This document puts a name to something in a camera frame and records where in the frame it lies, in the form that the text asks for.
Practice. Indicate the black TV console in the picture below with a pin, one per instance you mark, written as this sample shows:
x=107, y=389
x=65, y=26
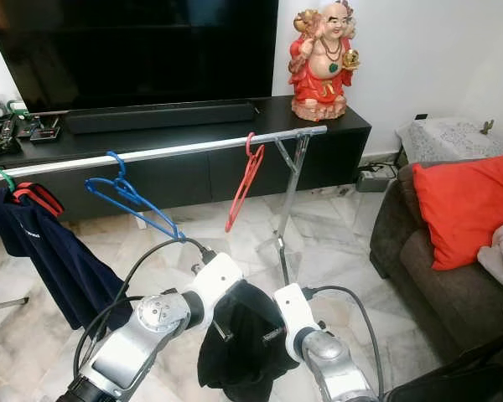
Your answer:
x=210, y=172

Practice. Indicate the navy shirt with red collar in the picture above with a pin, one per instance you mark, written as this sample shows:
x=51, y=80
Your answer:
x=59, y=255

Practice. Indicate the dark brown fabric sofa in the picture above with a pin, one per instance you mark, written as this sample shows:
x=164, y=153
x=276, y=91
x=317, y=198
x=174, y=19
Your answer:
x=427, y=285

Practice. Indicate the lace-covered side table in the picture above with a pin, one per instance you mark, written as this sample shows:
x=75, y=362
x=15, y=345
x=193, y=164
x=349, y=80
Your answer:
x=453, y=138

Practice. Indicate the dark navy shirt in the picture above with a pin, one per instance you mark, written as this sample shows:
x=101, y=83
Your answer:
x=239, y=373

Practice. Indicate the large black television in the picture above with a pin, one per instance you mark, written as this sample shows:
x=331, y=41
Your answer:
x=134, y=50

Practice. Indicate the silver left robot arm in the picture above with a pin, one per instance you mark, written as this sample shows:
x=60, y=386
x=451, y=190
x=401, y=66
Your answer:
x=134, y=347

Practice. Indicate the red square cushion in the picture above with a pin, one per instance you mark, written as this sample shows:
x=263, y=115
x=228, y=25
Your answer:
x=465, y=205

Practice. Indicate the red laughing Buddha statue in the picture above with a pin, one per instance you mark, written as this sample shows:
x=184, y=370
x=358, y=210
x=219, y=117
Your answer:
x=321, y=84

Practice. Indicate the green plastic hanger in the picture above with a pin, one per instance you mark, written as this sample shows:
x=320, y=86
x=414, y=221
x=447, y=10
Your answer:
x=7, y=177

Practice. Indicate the black green gadget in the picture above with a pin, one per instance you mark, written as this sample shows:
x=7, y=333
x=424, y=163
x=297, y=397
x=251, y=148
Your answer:
x=18, y=111

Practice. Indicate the grey power box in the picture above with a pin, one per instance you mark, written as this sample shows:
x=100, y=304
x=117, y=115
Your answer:
x=375, y=177

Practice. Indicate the small brass ornament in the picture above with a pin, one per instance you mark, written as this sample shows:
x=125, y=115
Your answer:
x=488, y=126

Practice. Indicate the silver metal clothes rack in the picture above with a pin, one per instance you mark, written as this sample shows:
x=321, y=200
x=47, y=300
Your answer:
x=184, y=149

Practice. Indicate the blue plastic hanger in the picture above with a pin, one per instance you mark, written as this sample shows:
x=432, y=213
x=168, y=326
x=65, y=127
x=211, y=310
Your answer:
x=132, y=196

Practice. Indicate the red plastic hanger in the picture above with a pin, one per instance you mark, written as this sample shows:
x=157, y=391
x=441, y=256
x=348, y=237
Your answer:
x=243, y=186

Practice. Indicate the long black soundbar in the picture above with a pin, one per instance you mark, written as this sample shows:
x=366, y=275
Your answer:
x=159, y=117

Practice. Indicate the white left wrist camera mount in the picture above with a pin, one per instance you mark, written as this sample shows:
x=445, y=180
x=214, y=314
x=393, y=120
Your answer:
x=216, y=285

